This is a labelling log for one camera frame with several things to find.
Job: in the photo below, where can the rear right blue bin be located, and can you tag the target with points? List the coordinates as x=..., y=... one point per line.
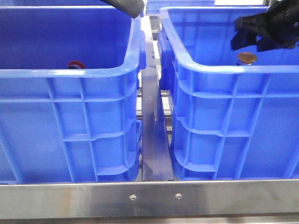
x=154, y=6

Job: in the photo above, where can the left blue plastic bin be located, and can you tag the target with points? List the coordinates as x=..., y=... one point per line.
x=69, y=125

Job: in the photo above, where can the stainless steel front rail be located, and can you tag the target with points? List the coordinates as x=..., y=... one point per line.
x=154, y=199

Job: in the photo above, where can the right blue plastic bin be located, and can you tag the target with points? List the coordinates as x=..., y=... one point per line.
x=230, y=122

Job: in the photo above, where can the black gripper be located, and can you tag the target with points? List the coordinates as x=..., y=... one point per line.
x=276, y=28

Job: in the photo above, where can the rear left blue bin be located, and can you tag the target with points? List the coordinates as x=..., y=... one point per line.
x=52, y=3

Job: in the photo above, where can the red mushroom push button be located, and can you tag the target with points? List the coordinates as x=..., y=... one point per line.
x=76, y=65

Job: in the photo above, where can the left rail screw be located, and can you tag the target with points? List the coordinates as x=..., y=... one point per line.
x=133, y=197

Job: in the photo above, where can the dark metal divider bar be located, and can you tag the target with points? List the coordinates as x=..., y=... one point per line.
x=156, y=160

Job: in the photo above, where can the blue plastic bin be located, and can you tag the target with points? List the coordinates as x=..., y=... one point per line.
x=69, y=125
x=230, y=122

